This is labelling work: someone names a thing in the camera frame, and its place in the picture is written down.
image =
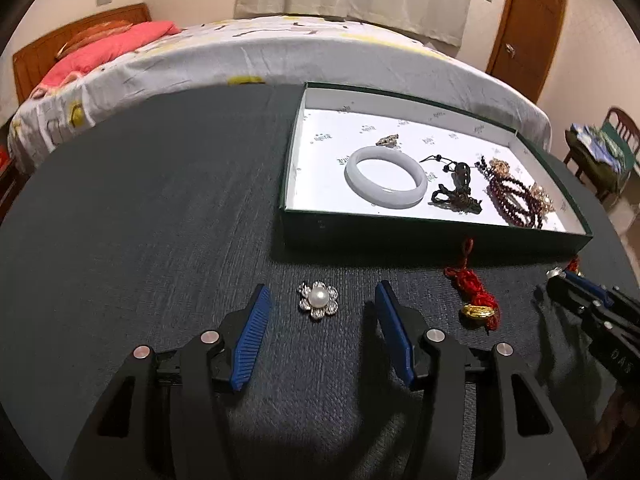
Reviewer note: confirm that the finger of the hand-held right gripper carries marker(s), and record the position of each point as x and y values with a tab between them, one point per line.
587	285
565	292

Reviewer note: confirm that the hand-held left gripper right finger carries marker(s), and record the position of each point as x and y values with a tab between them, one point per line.
395	340

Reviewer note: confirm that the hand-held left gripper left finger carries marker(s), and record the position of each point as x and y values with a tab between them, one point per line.
250	345

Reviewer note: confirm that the red flower ornament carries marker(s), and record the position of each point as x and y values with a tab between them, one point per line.
574	263

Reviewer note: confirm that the pearl flower brooch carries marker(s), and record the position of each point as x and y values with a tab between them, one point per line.
318	300

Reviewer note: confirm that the dark carved pendant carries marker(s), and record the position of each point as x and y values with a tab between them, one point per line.
457	195

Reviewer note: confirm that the white jade bangle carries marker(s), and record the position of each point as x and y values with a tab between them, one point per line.
351	177

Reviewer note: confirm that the green box with white inside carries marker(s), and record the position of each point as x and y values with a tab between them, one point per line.
325	170

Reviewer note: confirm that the rose gold brooch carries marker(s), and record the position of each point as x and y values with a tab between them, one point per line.
387	140

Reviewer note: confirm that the person's right hand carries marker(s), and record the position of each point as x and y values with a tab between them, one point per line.
617	425

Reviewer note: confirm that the pile of clothes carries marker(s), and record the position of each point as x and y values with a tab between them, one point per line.
587	155

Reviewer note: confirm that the teal folder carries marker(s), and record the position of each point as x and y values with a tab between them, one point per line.
620	140

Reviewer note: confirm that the wooden chair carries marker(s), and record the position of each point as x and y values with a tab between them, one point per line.
622	120

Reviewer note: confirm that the brown wooden door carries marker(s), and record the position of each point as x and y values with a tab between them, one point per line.
530	25

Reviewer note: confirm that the bed with patterned sheet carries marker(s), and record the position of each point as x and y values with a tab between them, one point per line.
250	55

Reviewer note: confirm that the pink pillow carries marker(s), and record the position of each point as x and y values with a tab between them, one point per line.
110	47

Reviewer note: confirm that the orange cushion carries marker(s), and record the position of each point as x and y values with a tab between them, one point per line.
90	37

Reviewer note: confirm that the wooden headboard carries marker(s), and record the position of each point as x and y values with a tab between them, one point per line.
40	50

